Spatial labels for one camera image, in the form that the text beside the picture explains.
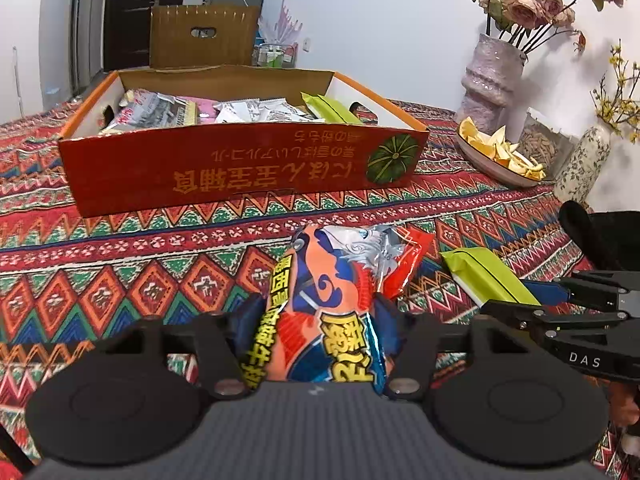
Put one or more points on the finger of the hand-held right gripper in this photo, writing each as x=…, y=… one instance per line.
x=545, y=291
x=550, y=319

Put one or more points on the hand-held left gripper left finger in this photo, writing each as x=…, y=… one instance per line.
x=250, y=325

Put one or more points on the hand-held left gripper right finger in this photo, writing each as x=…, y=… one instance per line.
x=387, y=325

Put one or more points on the green snack packet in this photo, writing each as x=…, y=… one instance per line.
x=480, y=272

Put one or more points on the orange and blue snack packet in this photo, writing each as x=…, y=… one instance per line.
x=325, y=280

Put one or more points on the red cardboard box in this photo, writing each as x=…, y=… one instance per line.
x=225, y=170

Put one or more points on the pile of assorted snack packets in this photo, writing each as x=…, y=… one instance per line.
x=165, y=110

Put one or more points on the person's right hand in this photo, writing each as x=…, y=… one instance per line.
x=625, y=405

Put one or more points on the black fabric bag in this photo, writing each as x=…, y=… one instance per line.
x=615, y=240

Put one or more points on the patterned red tablecloth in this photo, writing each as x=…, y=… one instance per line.
x=150, y=280

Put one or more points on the floral patterned vase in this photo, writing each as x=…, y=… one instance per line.
x=582, y=165

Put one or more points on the clear jar with seeds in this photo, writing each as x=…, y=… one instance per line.
x=540, y=145

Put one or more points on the orange peel pieces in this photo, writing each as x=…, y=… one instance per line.
x=500, y=147

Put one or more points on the pink ceramic vase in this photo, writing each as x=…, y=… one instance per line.
x=487, y=85

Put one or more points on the yellow flower branches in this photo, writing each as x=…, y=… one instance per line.
x=617, y=57

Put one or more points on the clear container with small items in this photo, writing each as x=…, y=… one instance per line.
x=275, y=57

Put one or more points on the dried pink roses bouquet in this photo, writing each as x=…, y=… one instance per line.
x=522, y=7

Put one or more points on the purple decorative plant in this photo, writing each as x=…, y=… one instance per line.
x=285, y=25

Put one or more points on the dark brown entrance door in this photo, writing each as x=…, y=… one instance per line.
x=130, y=10

